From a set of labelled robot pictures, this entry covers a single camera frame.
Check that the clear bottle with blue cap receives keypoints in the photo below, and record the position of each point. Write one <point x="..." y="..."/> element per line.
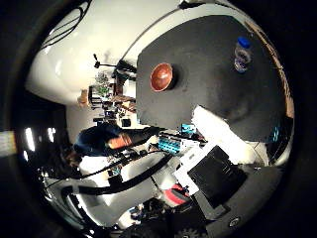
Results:
<point x="243" y="56"/>

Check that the red and black tool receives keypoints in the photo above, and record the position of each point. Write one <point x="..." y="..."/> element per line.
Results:
<point x="176" y="195"/>

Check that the small blue box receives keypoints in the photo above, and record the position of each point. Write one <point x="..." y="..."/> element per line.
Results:
<point x="188" y="129"/>

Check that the blue parts box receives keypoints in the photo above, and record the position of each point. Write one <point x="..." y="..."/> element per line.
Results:
<point x="169" y="144"/>

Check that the brown wooden bowl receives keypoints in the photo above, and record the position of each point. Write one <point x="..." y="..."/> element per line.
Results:
<point x="161" y="76"/>

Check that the black table mat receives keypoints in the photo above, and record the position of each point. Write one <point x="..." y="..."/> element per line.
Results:
<point x="211" y="49"/>

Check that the person in dark blue shirt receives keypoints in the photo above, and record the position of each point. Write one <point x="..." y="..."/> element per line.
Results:
<point x="95" y="139"/>

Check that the cluttered shelf with plants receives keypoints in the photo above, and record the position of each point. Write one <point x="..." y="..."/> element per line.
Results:
<point x="102" y="91"/>

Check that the brown cardboard box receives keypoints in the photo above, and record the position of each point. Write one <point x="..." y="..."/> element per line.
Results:
<point x="83" y="97"/>

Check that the black camera tripod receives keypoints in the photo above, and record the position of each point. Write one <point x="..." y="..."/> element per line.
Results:
<point x="125" y="66"/>

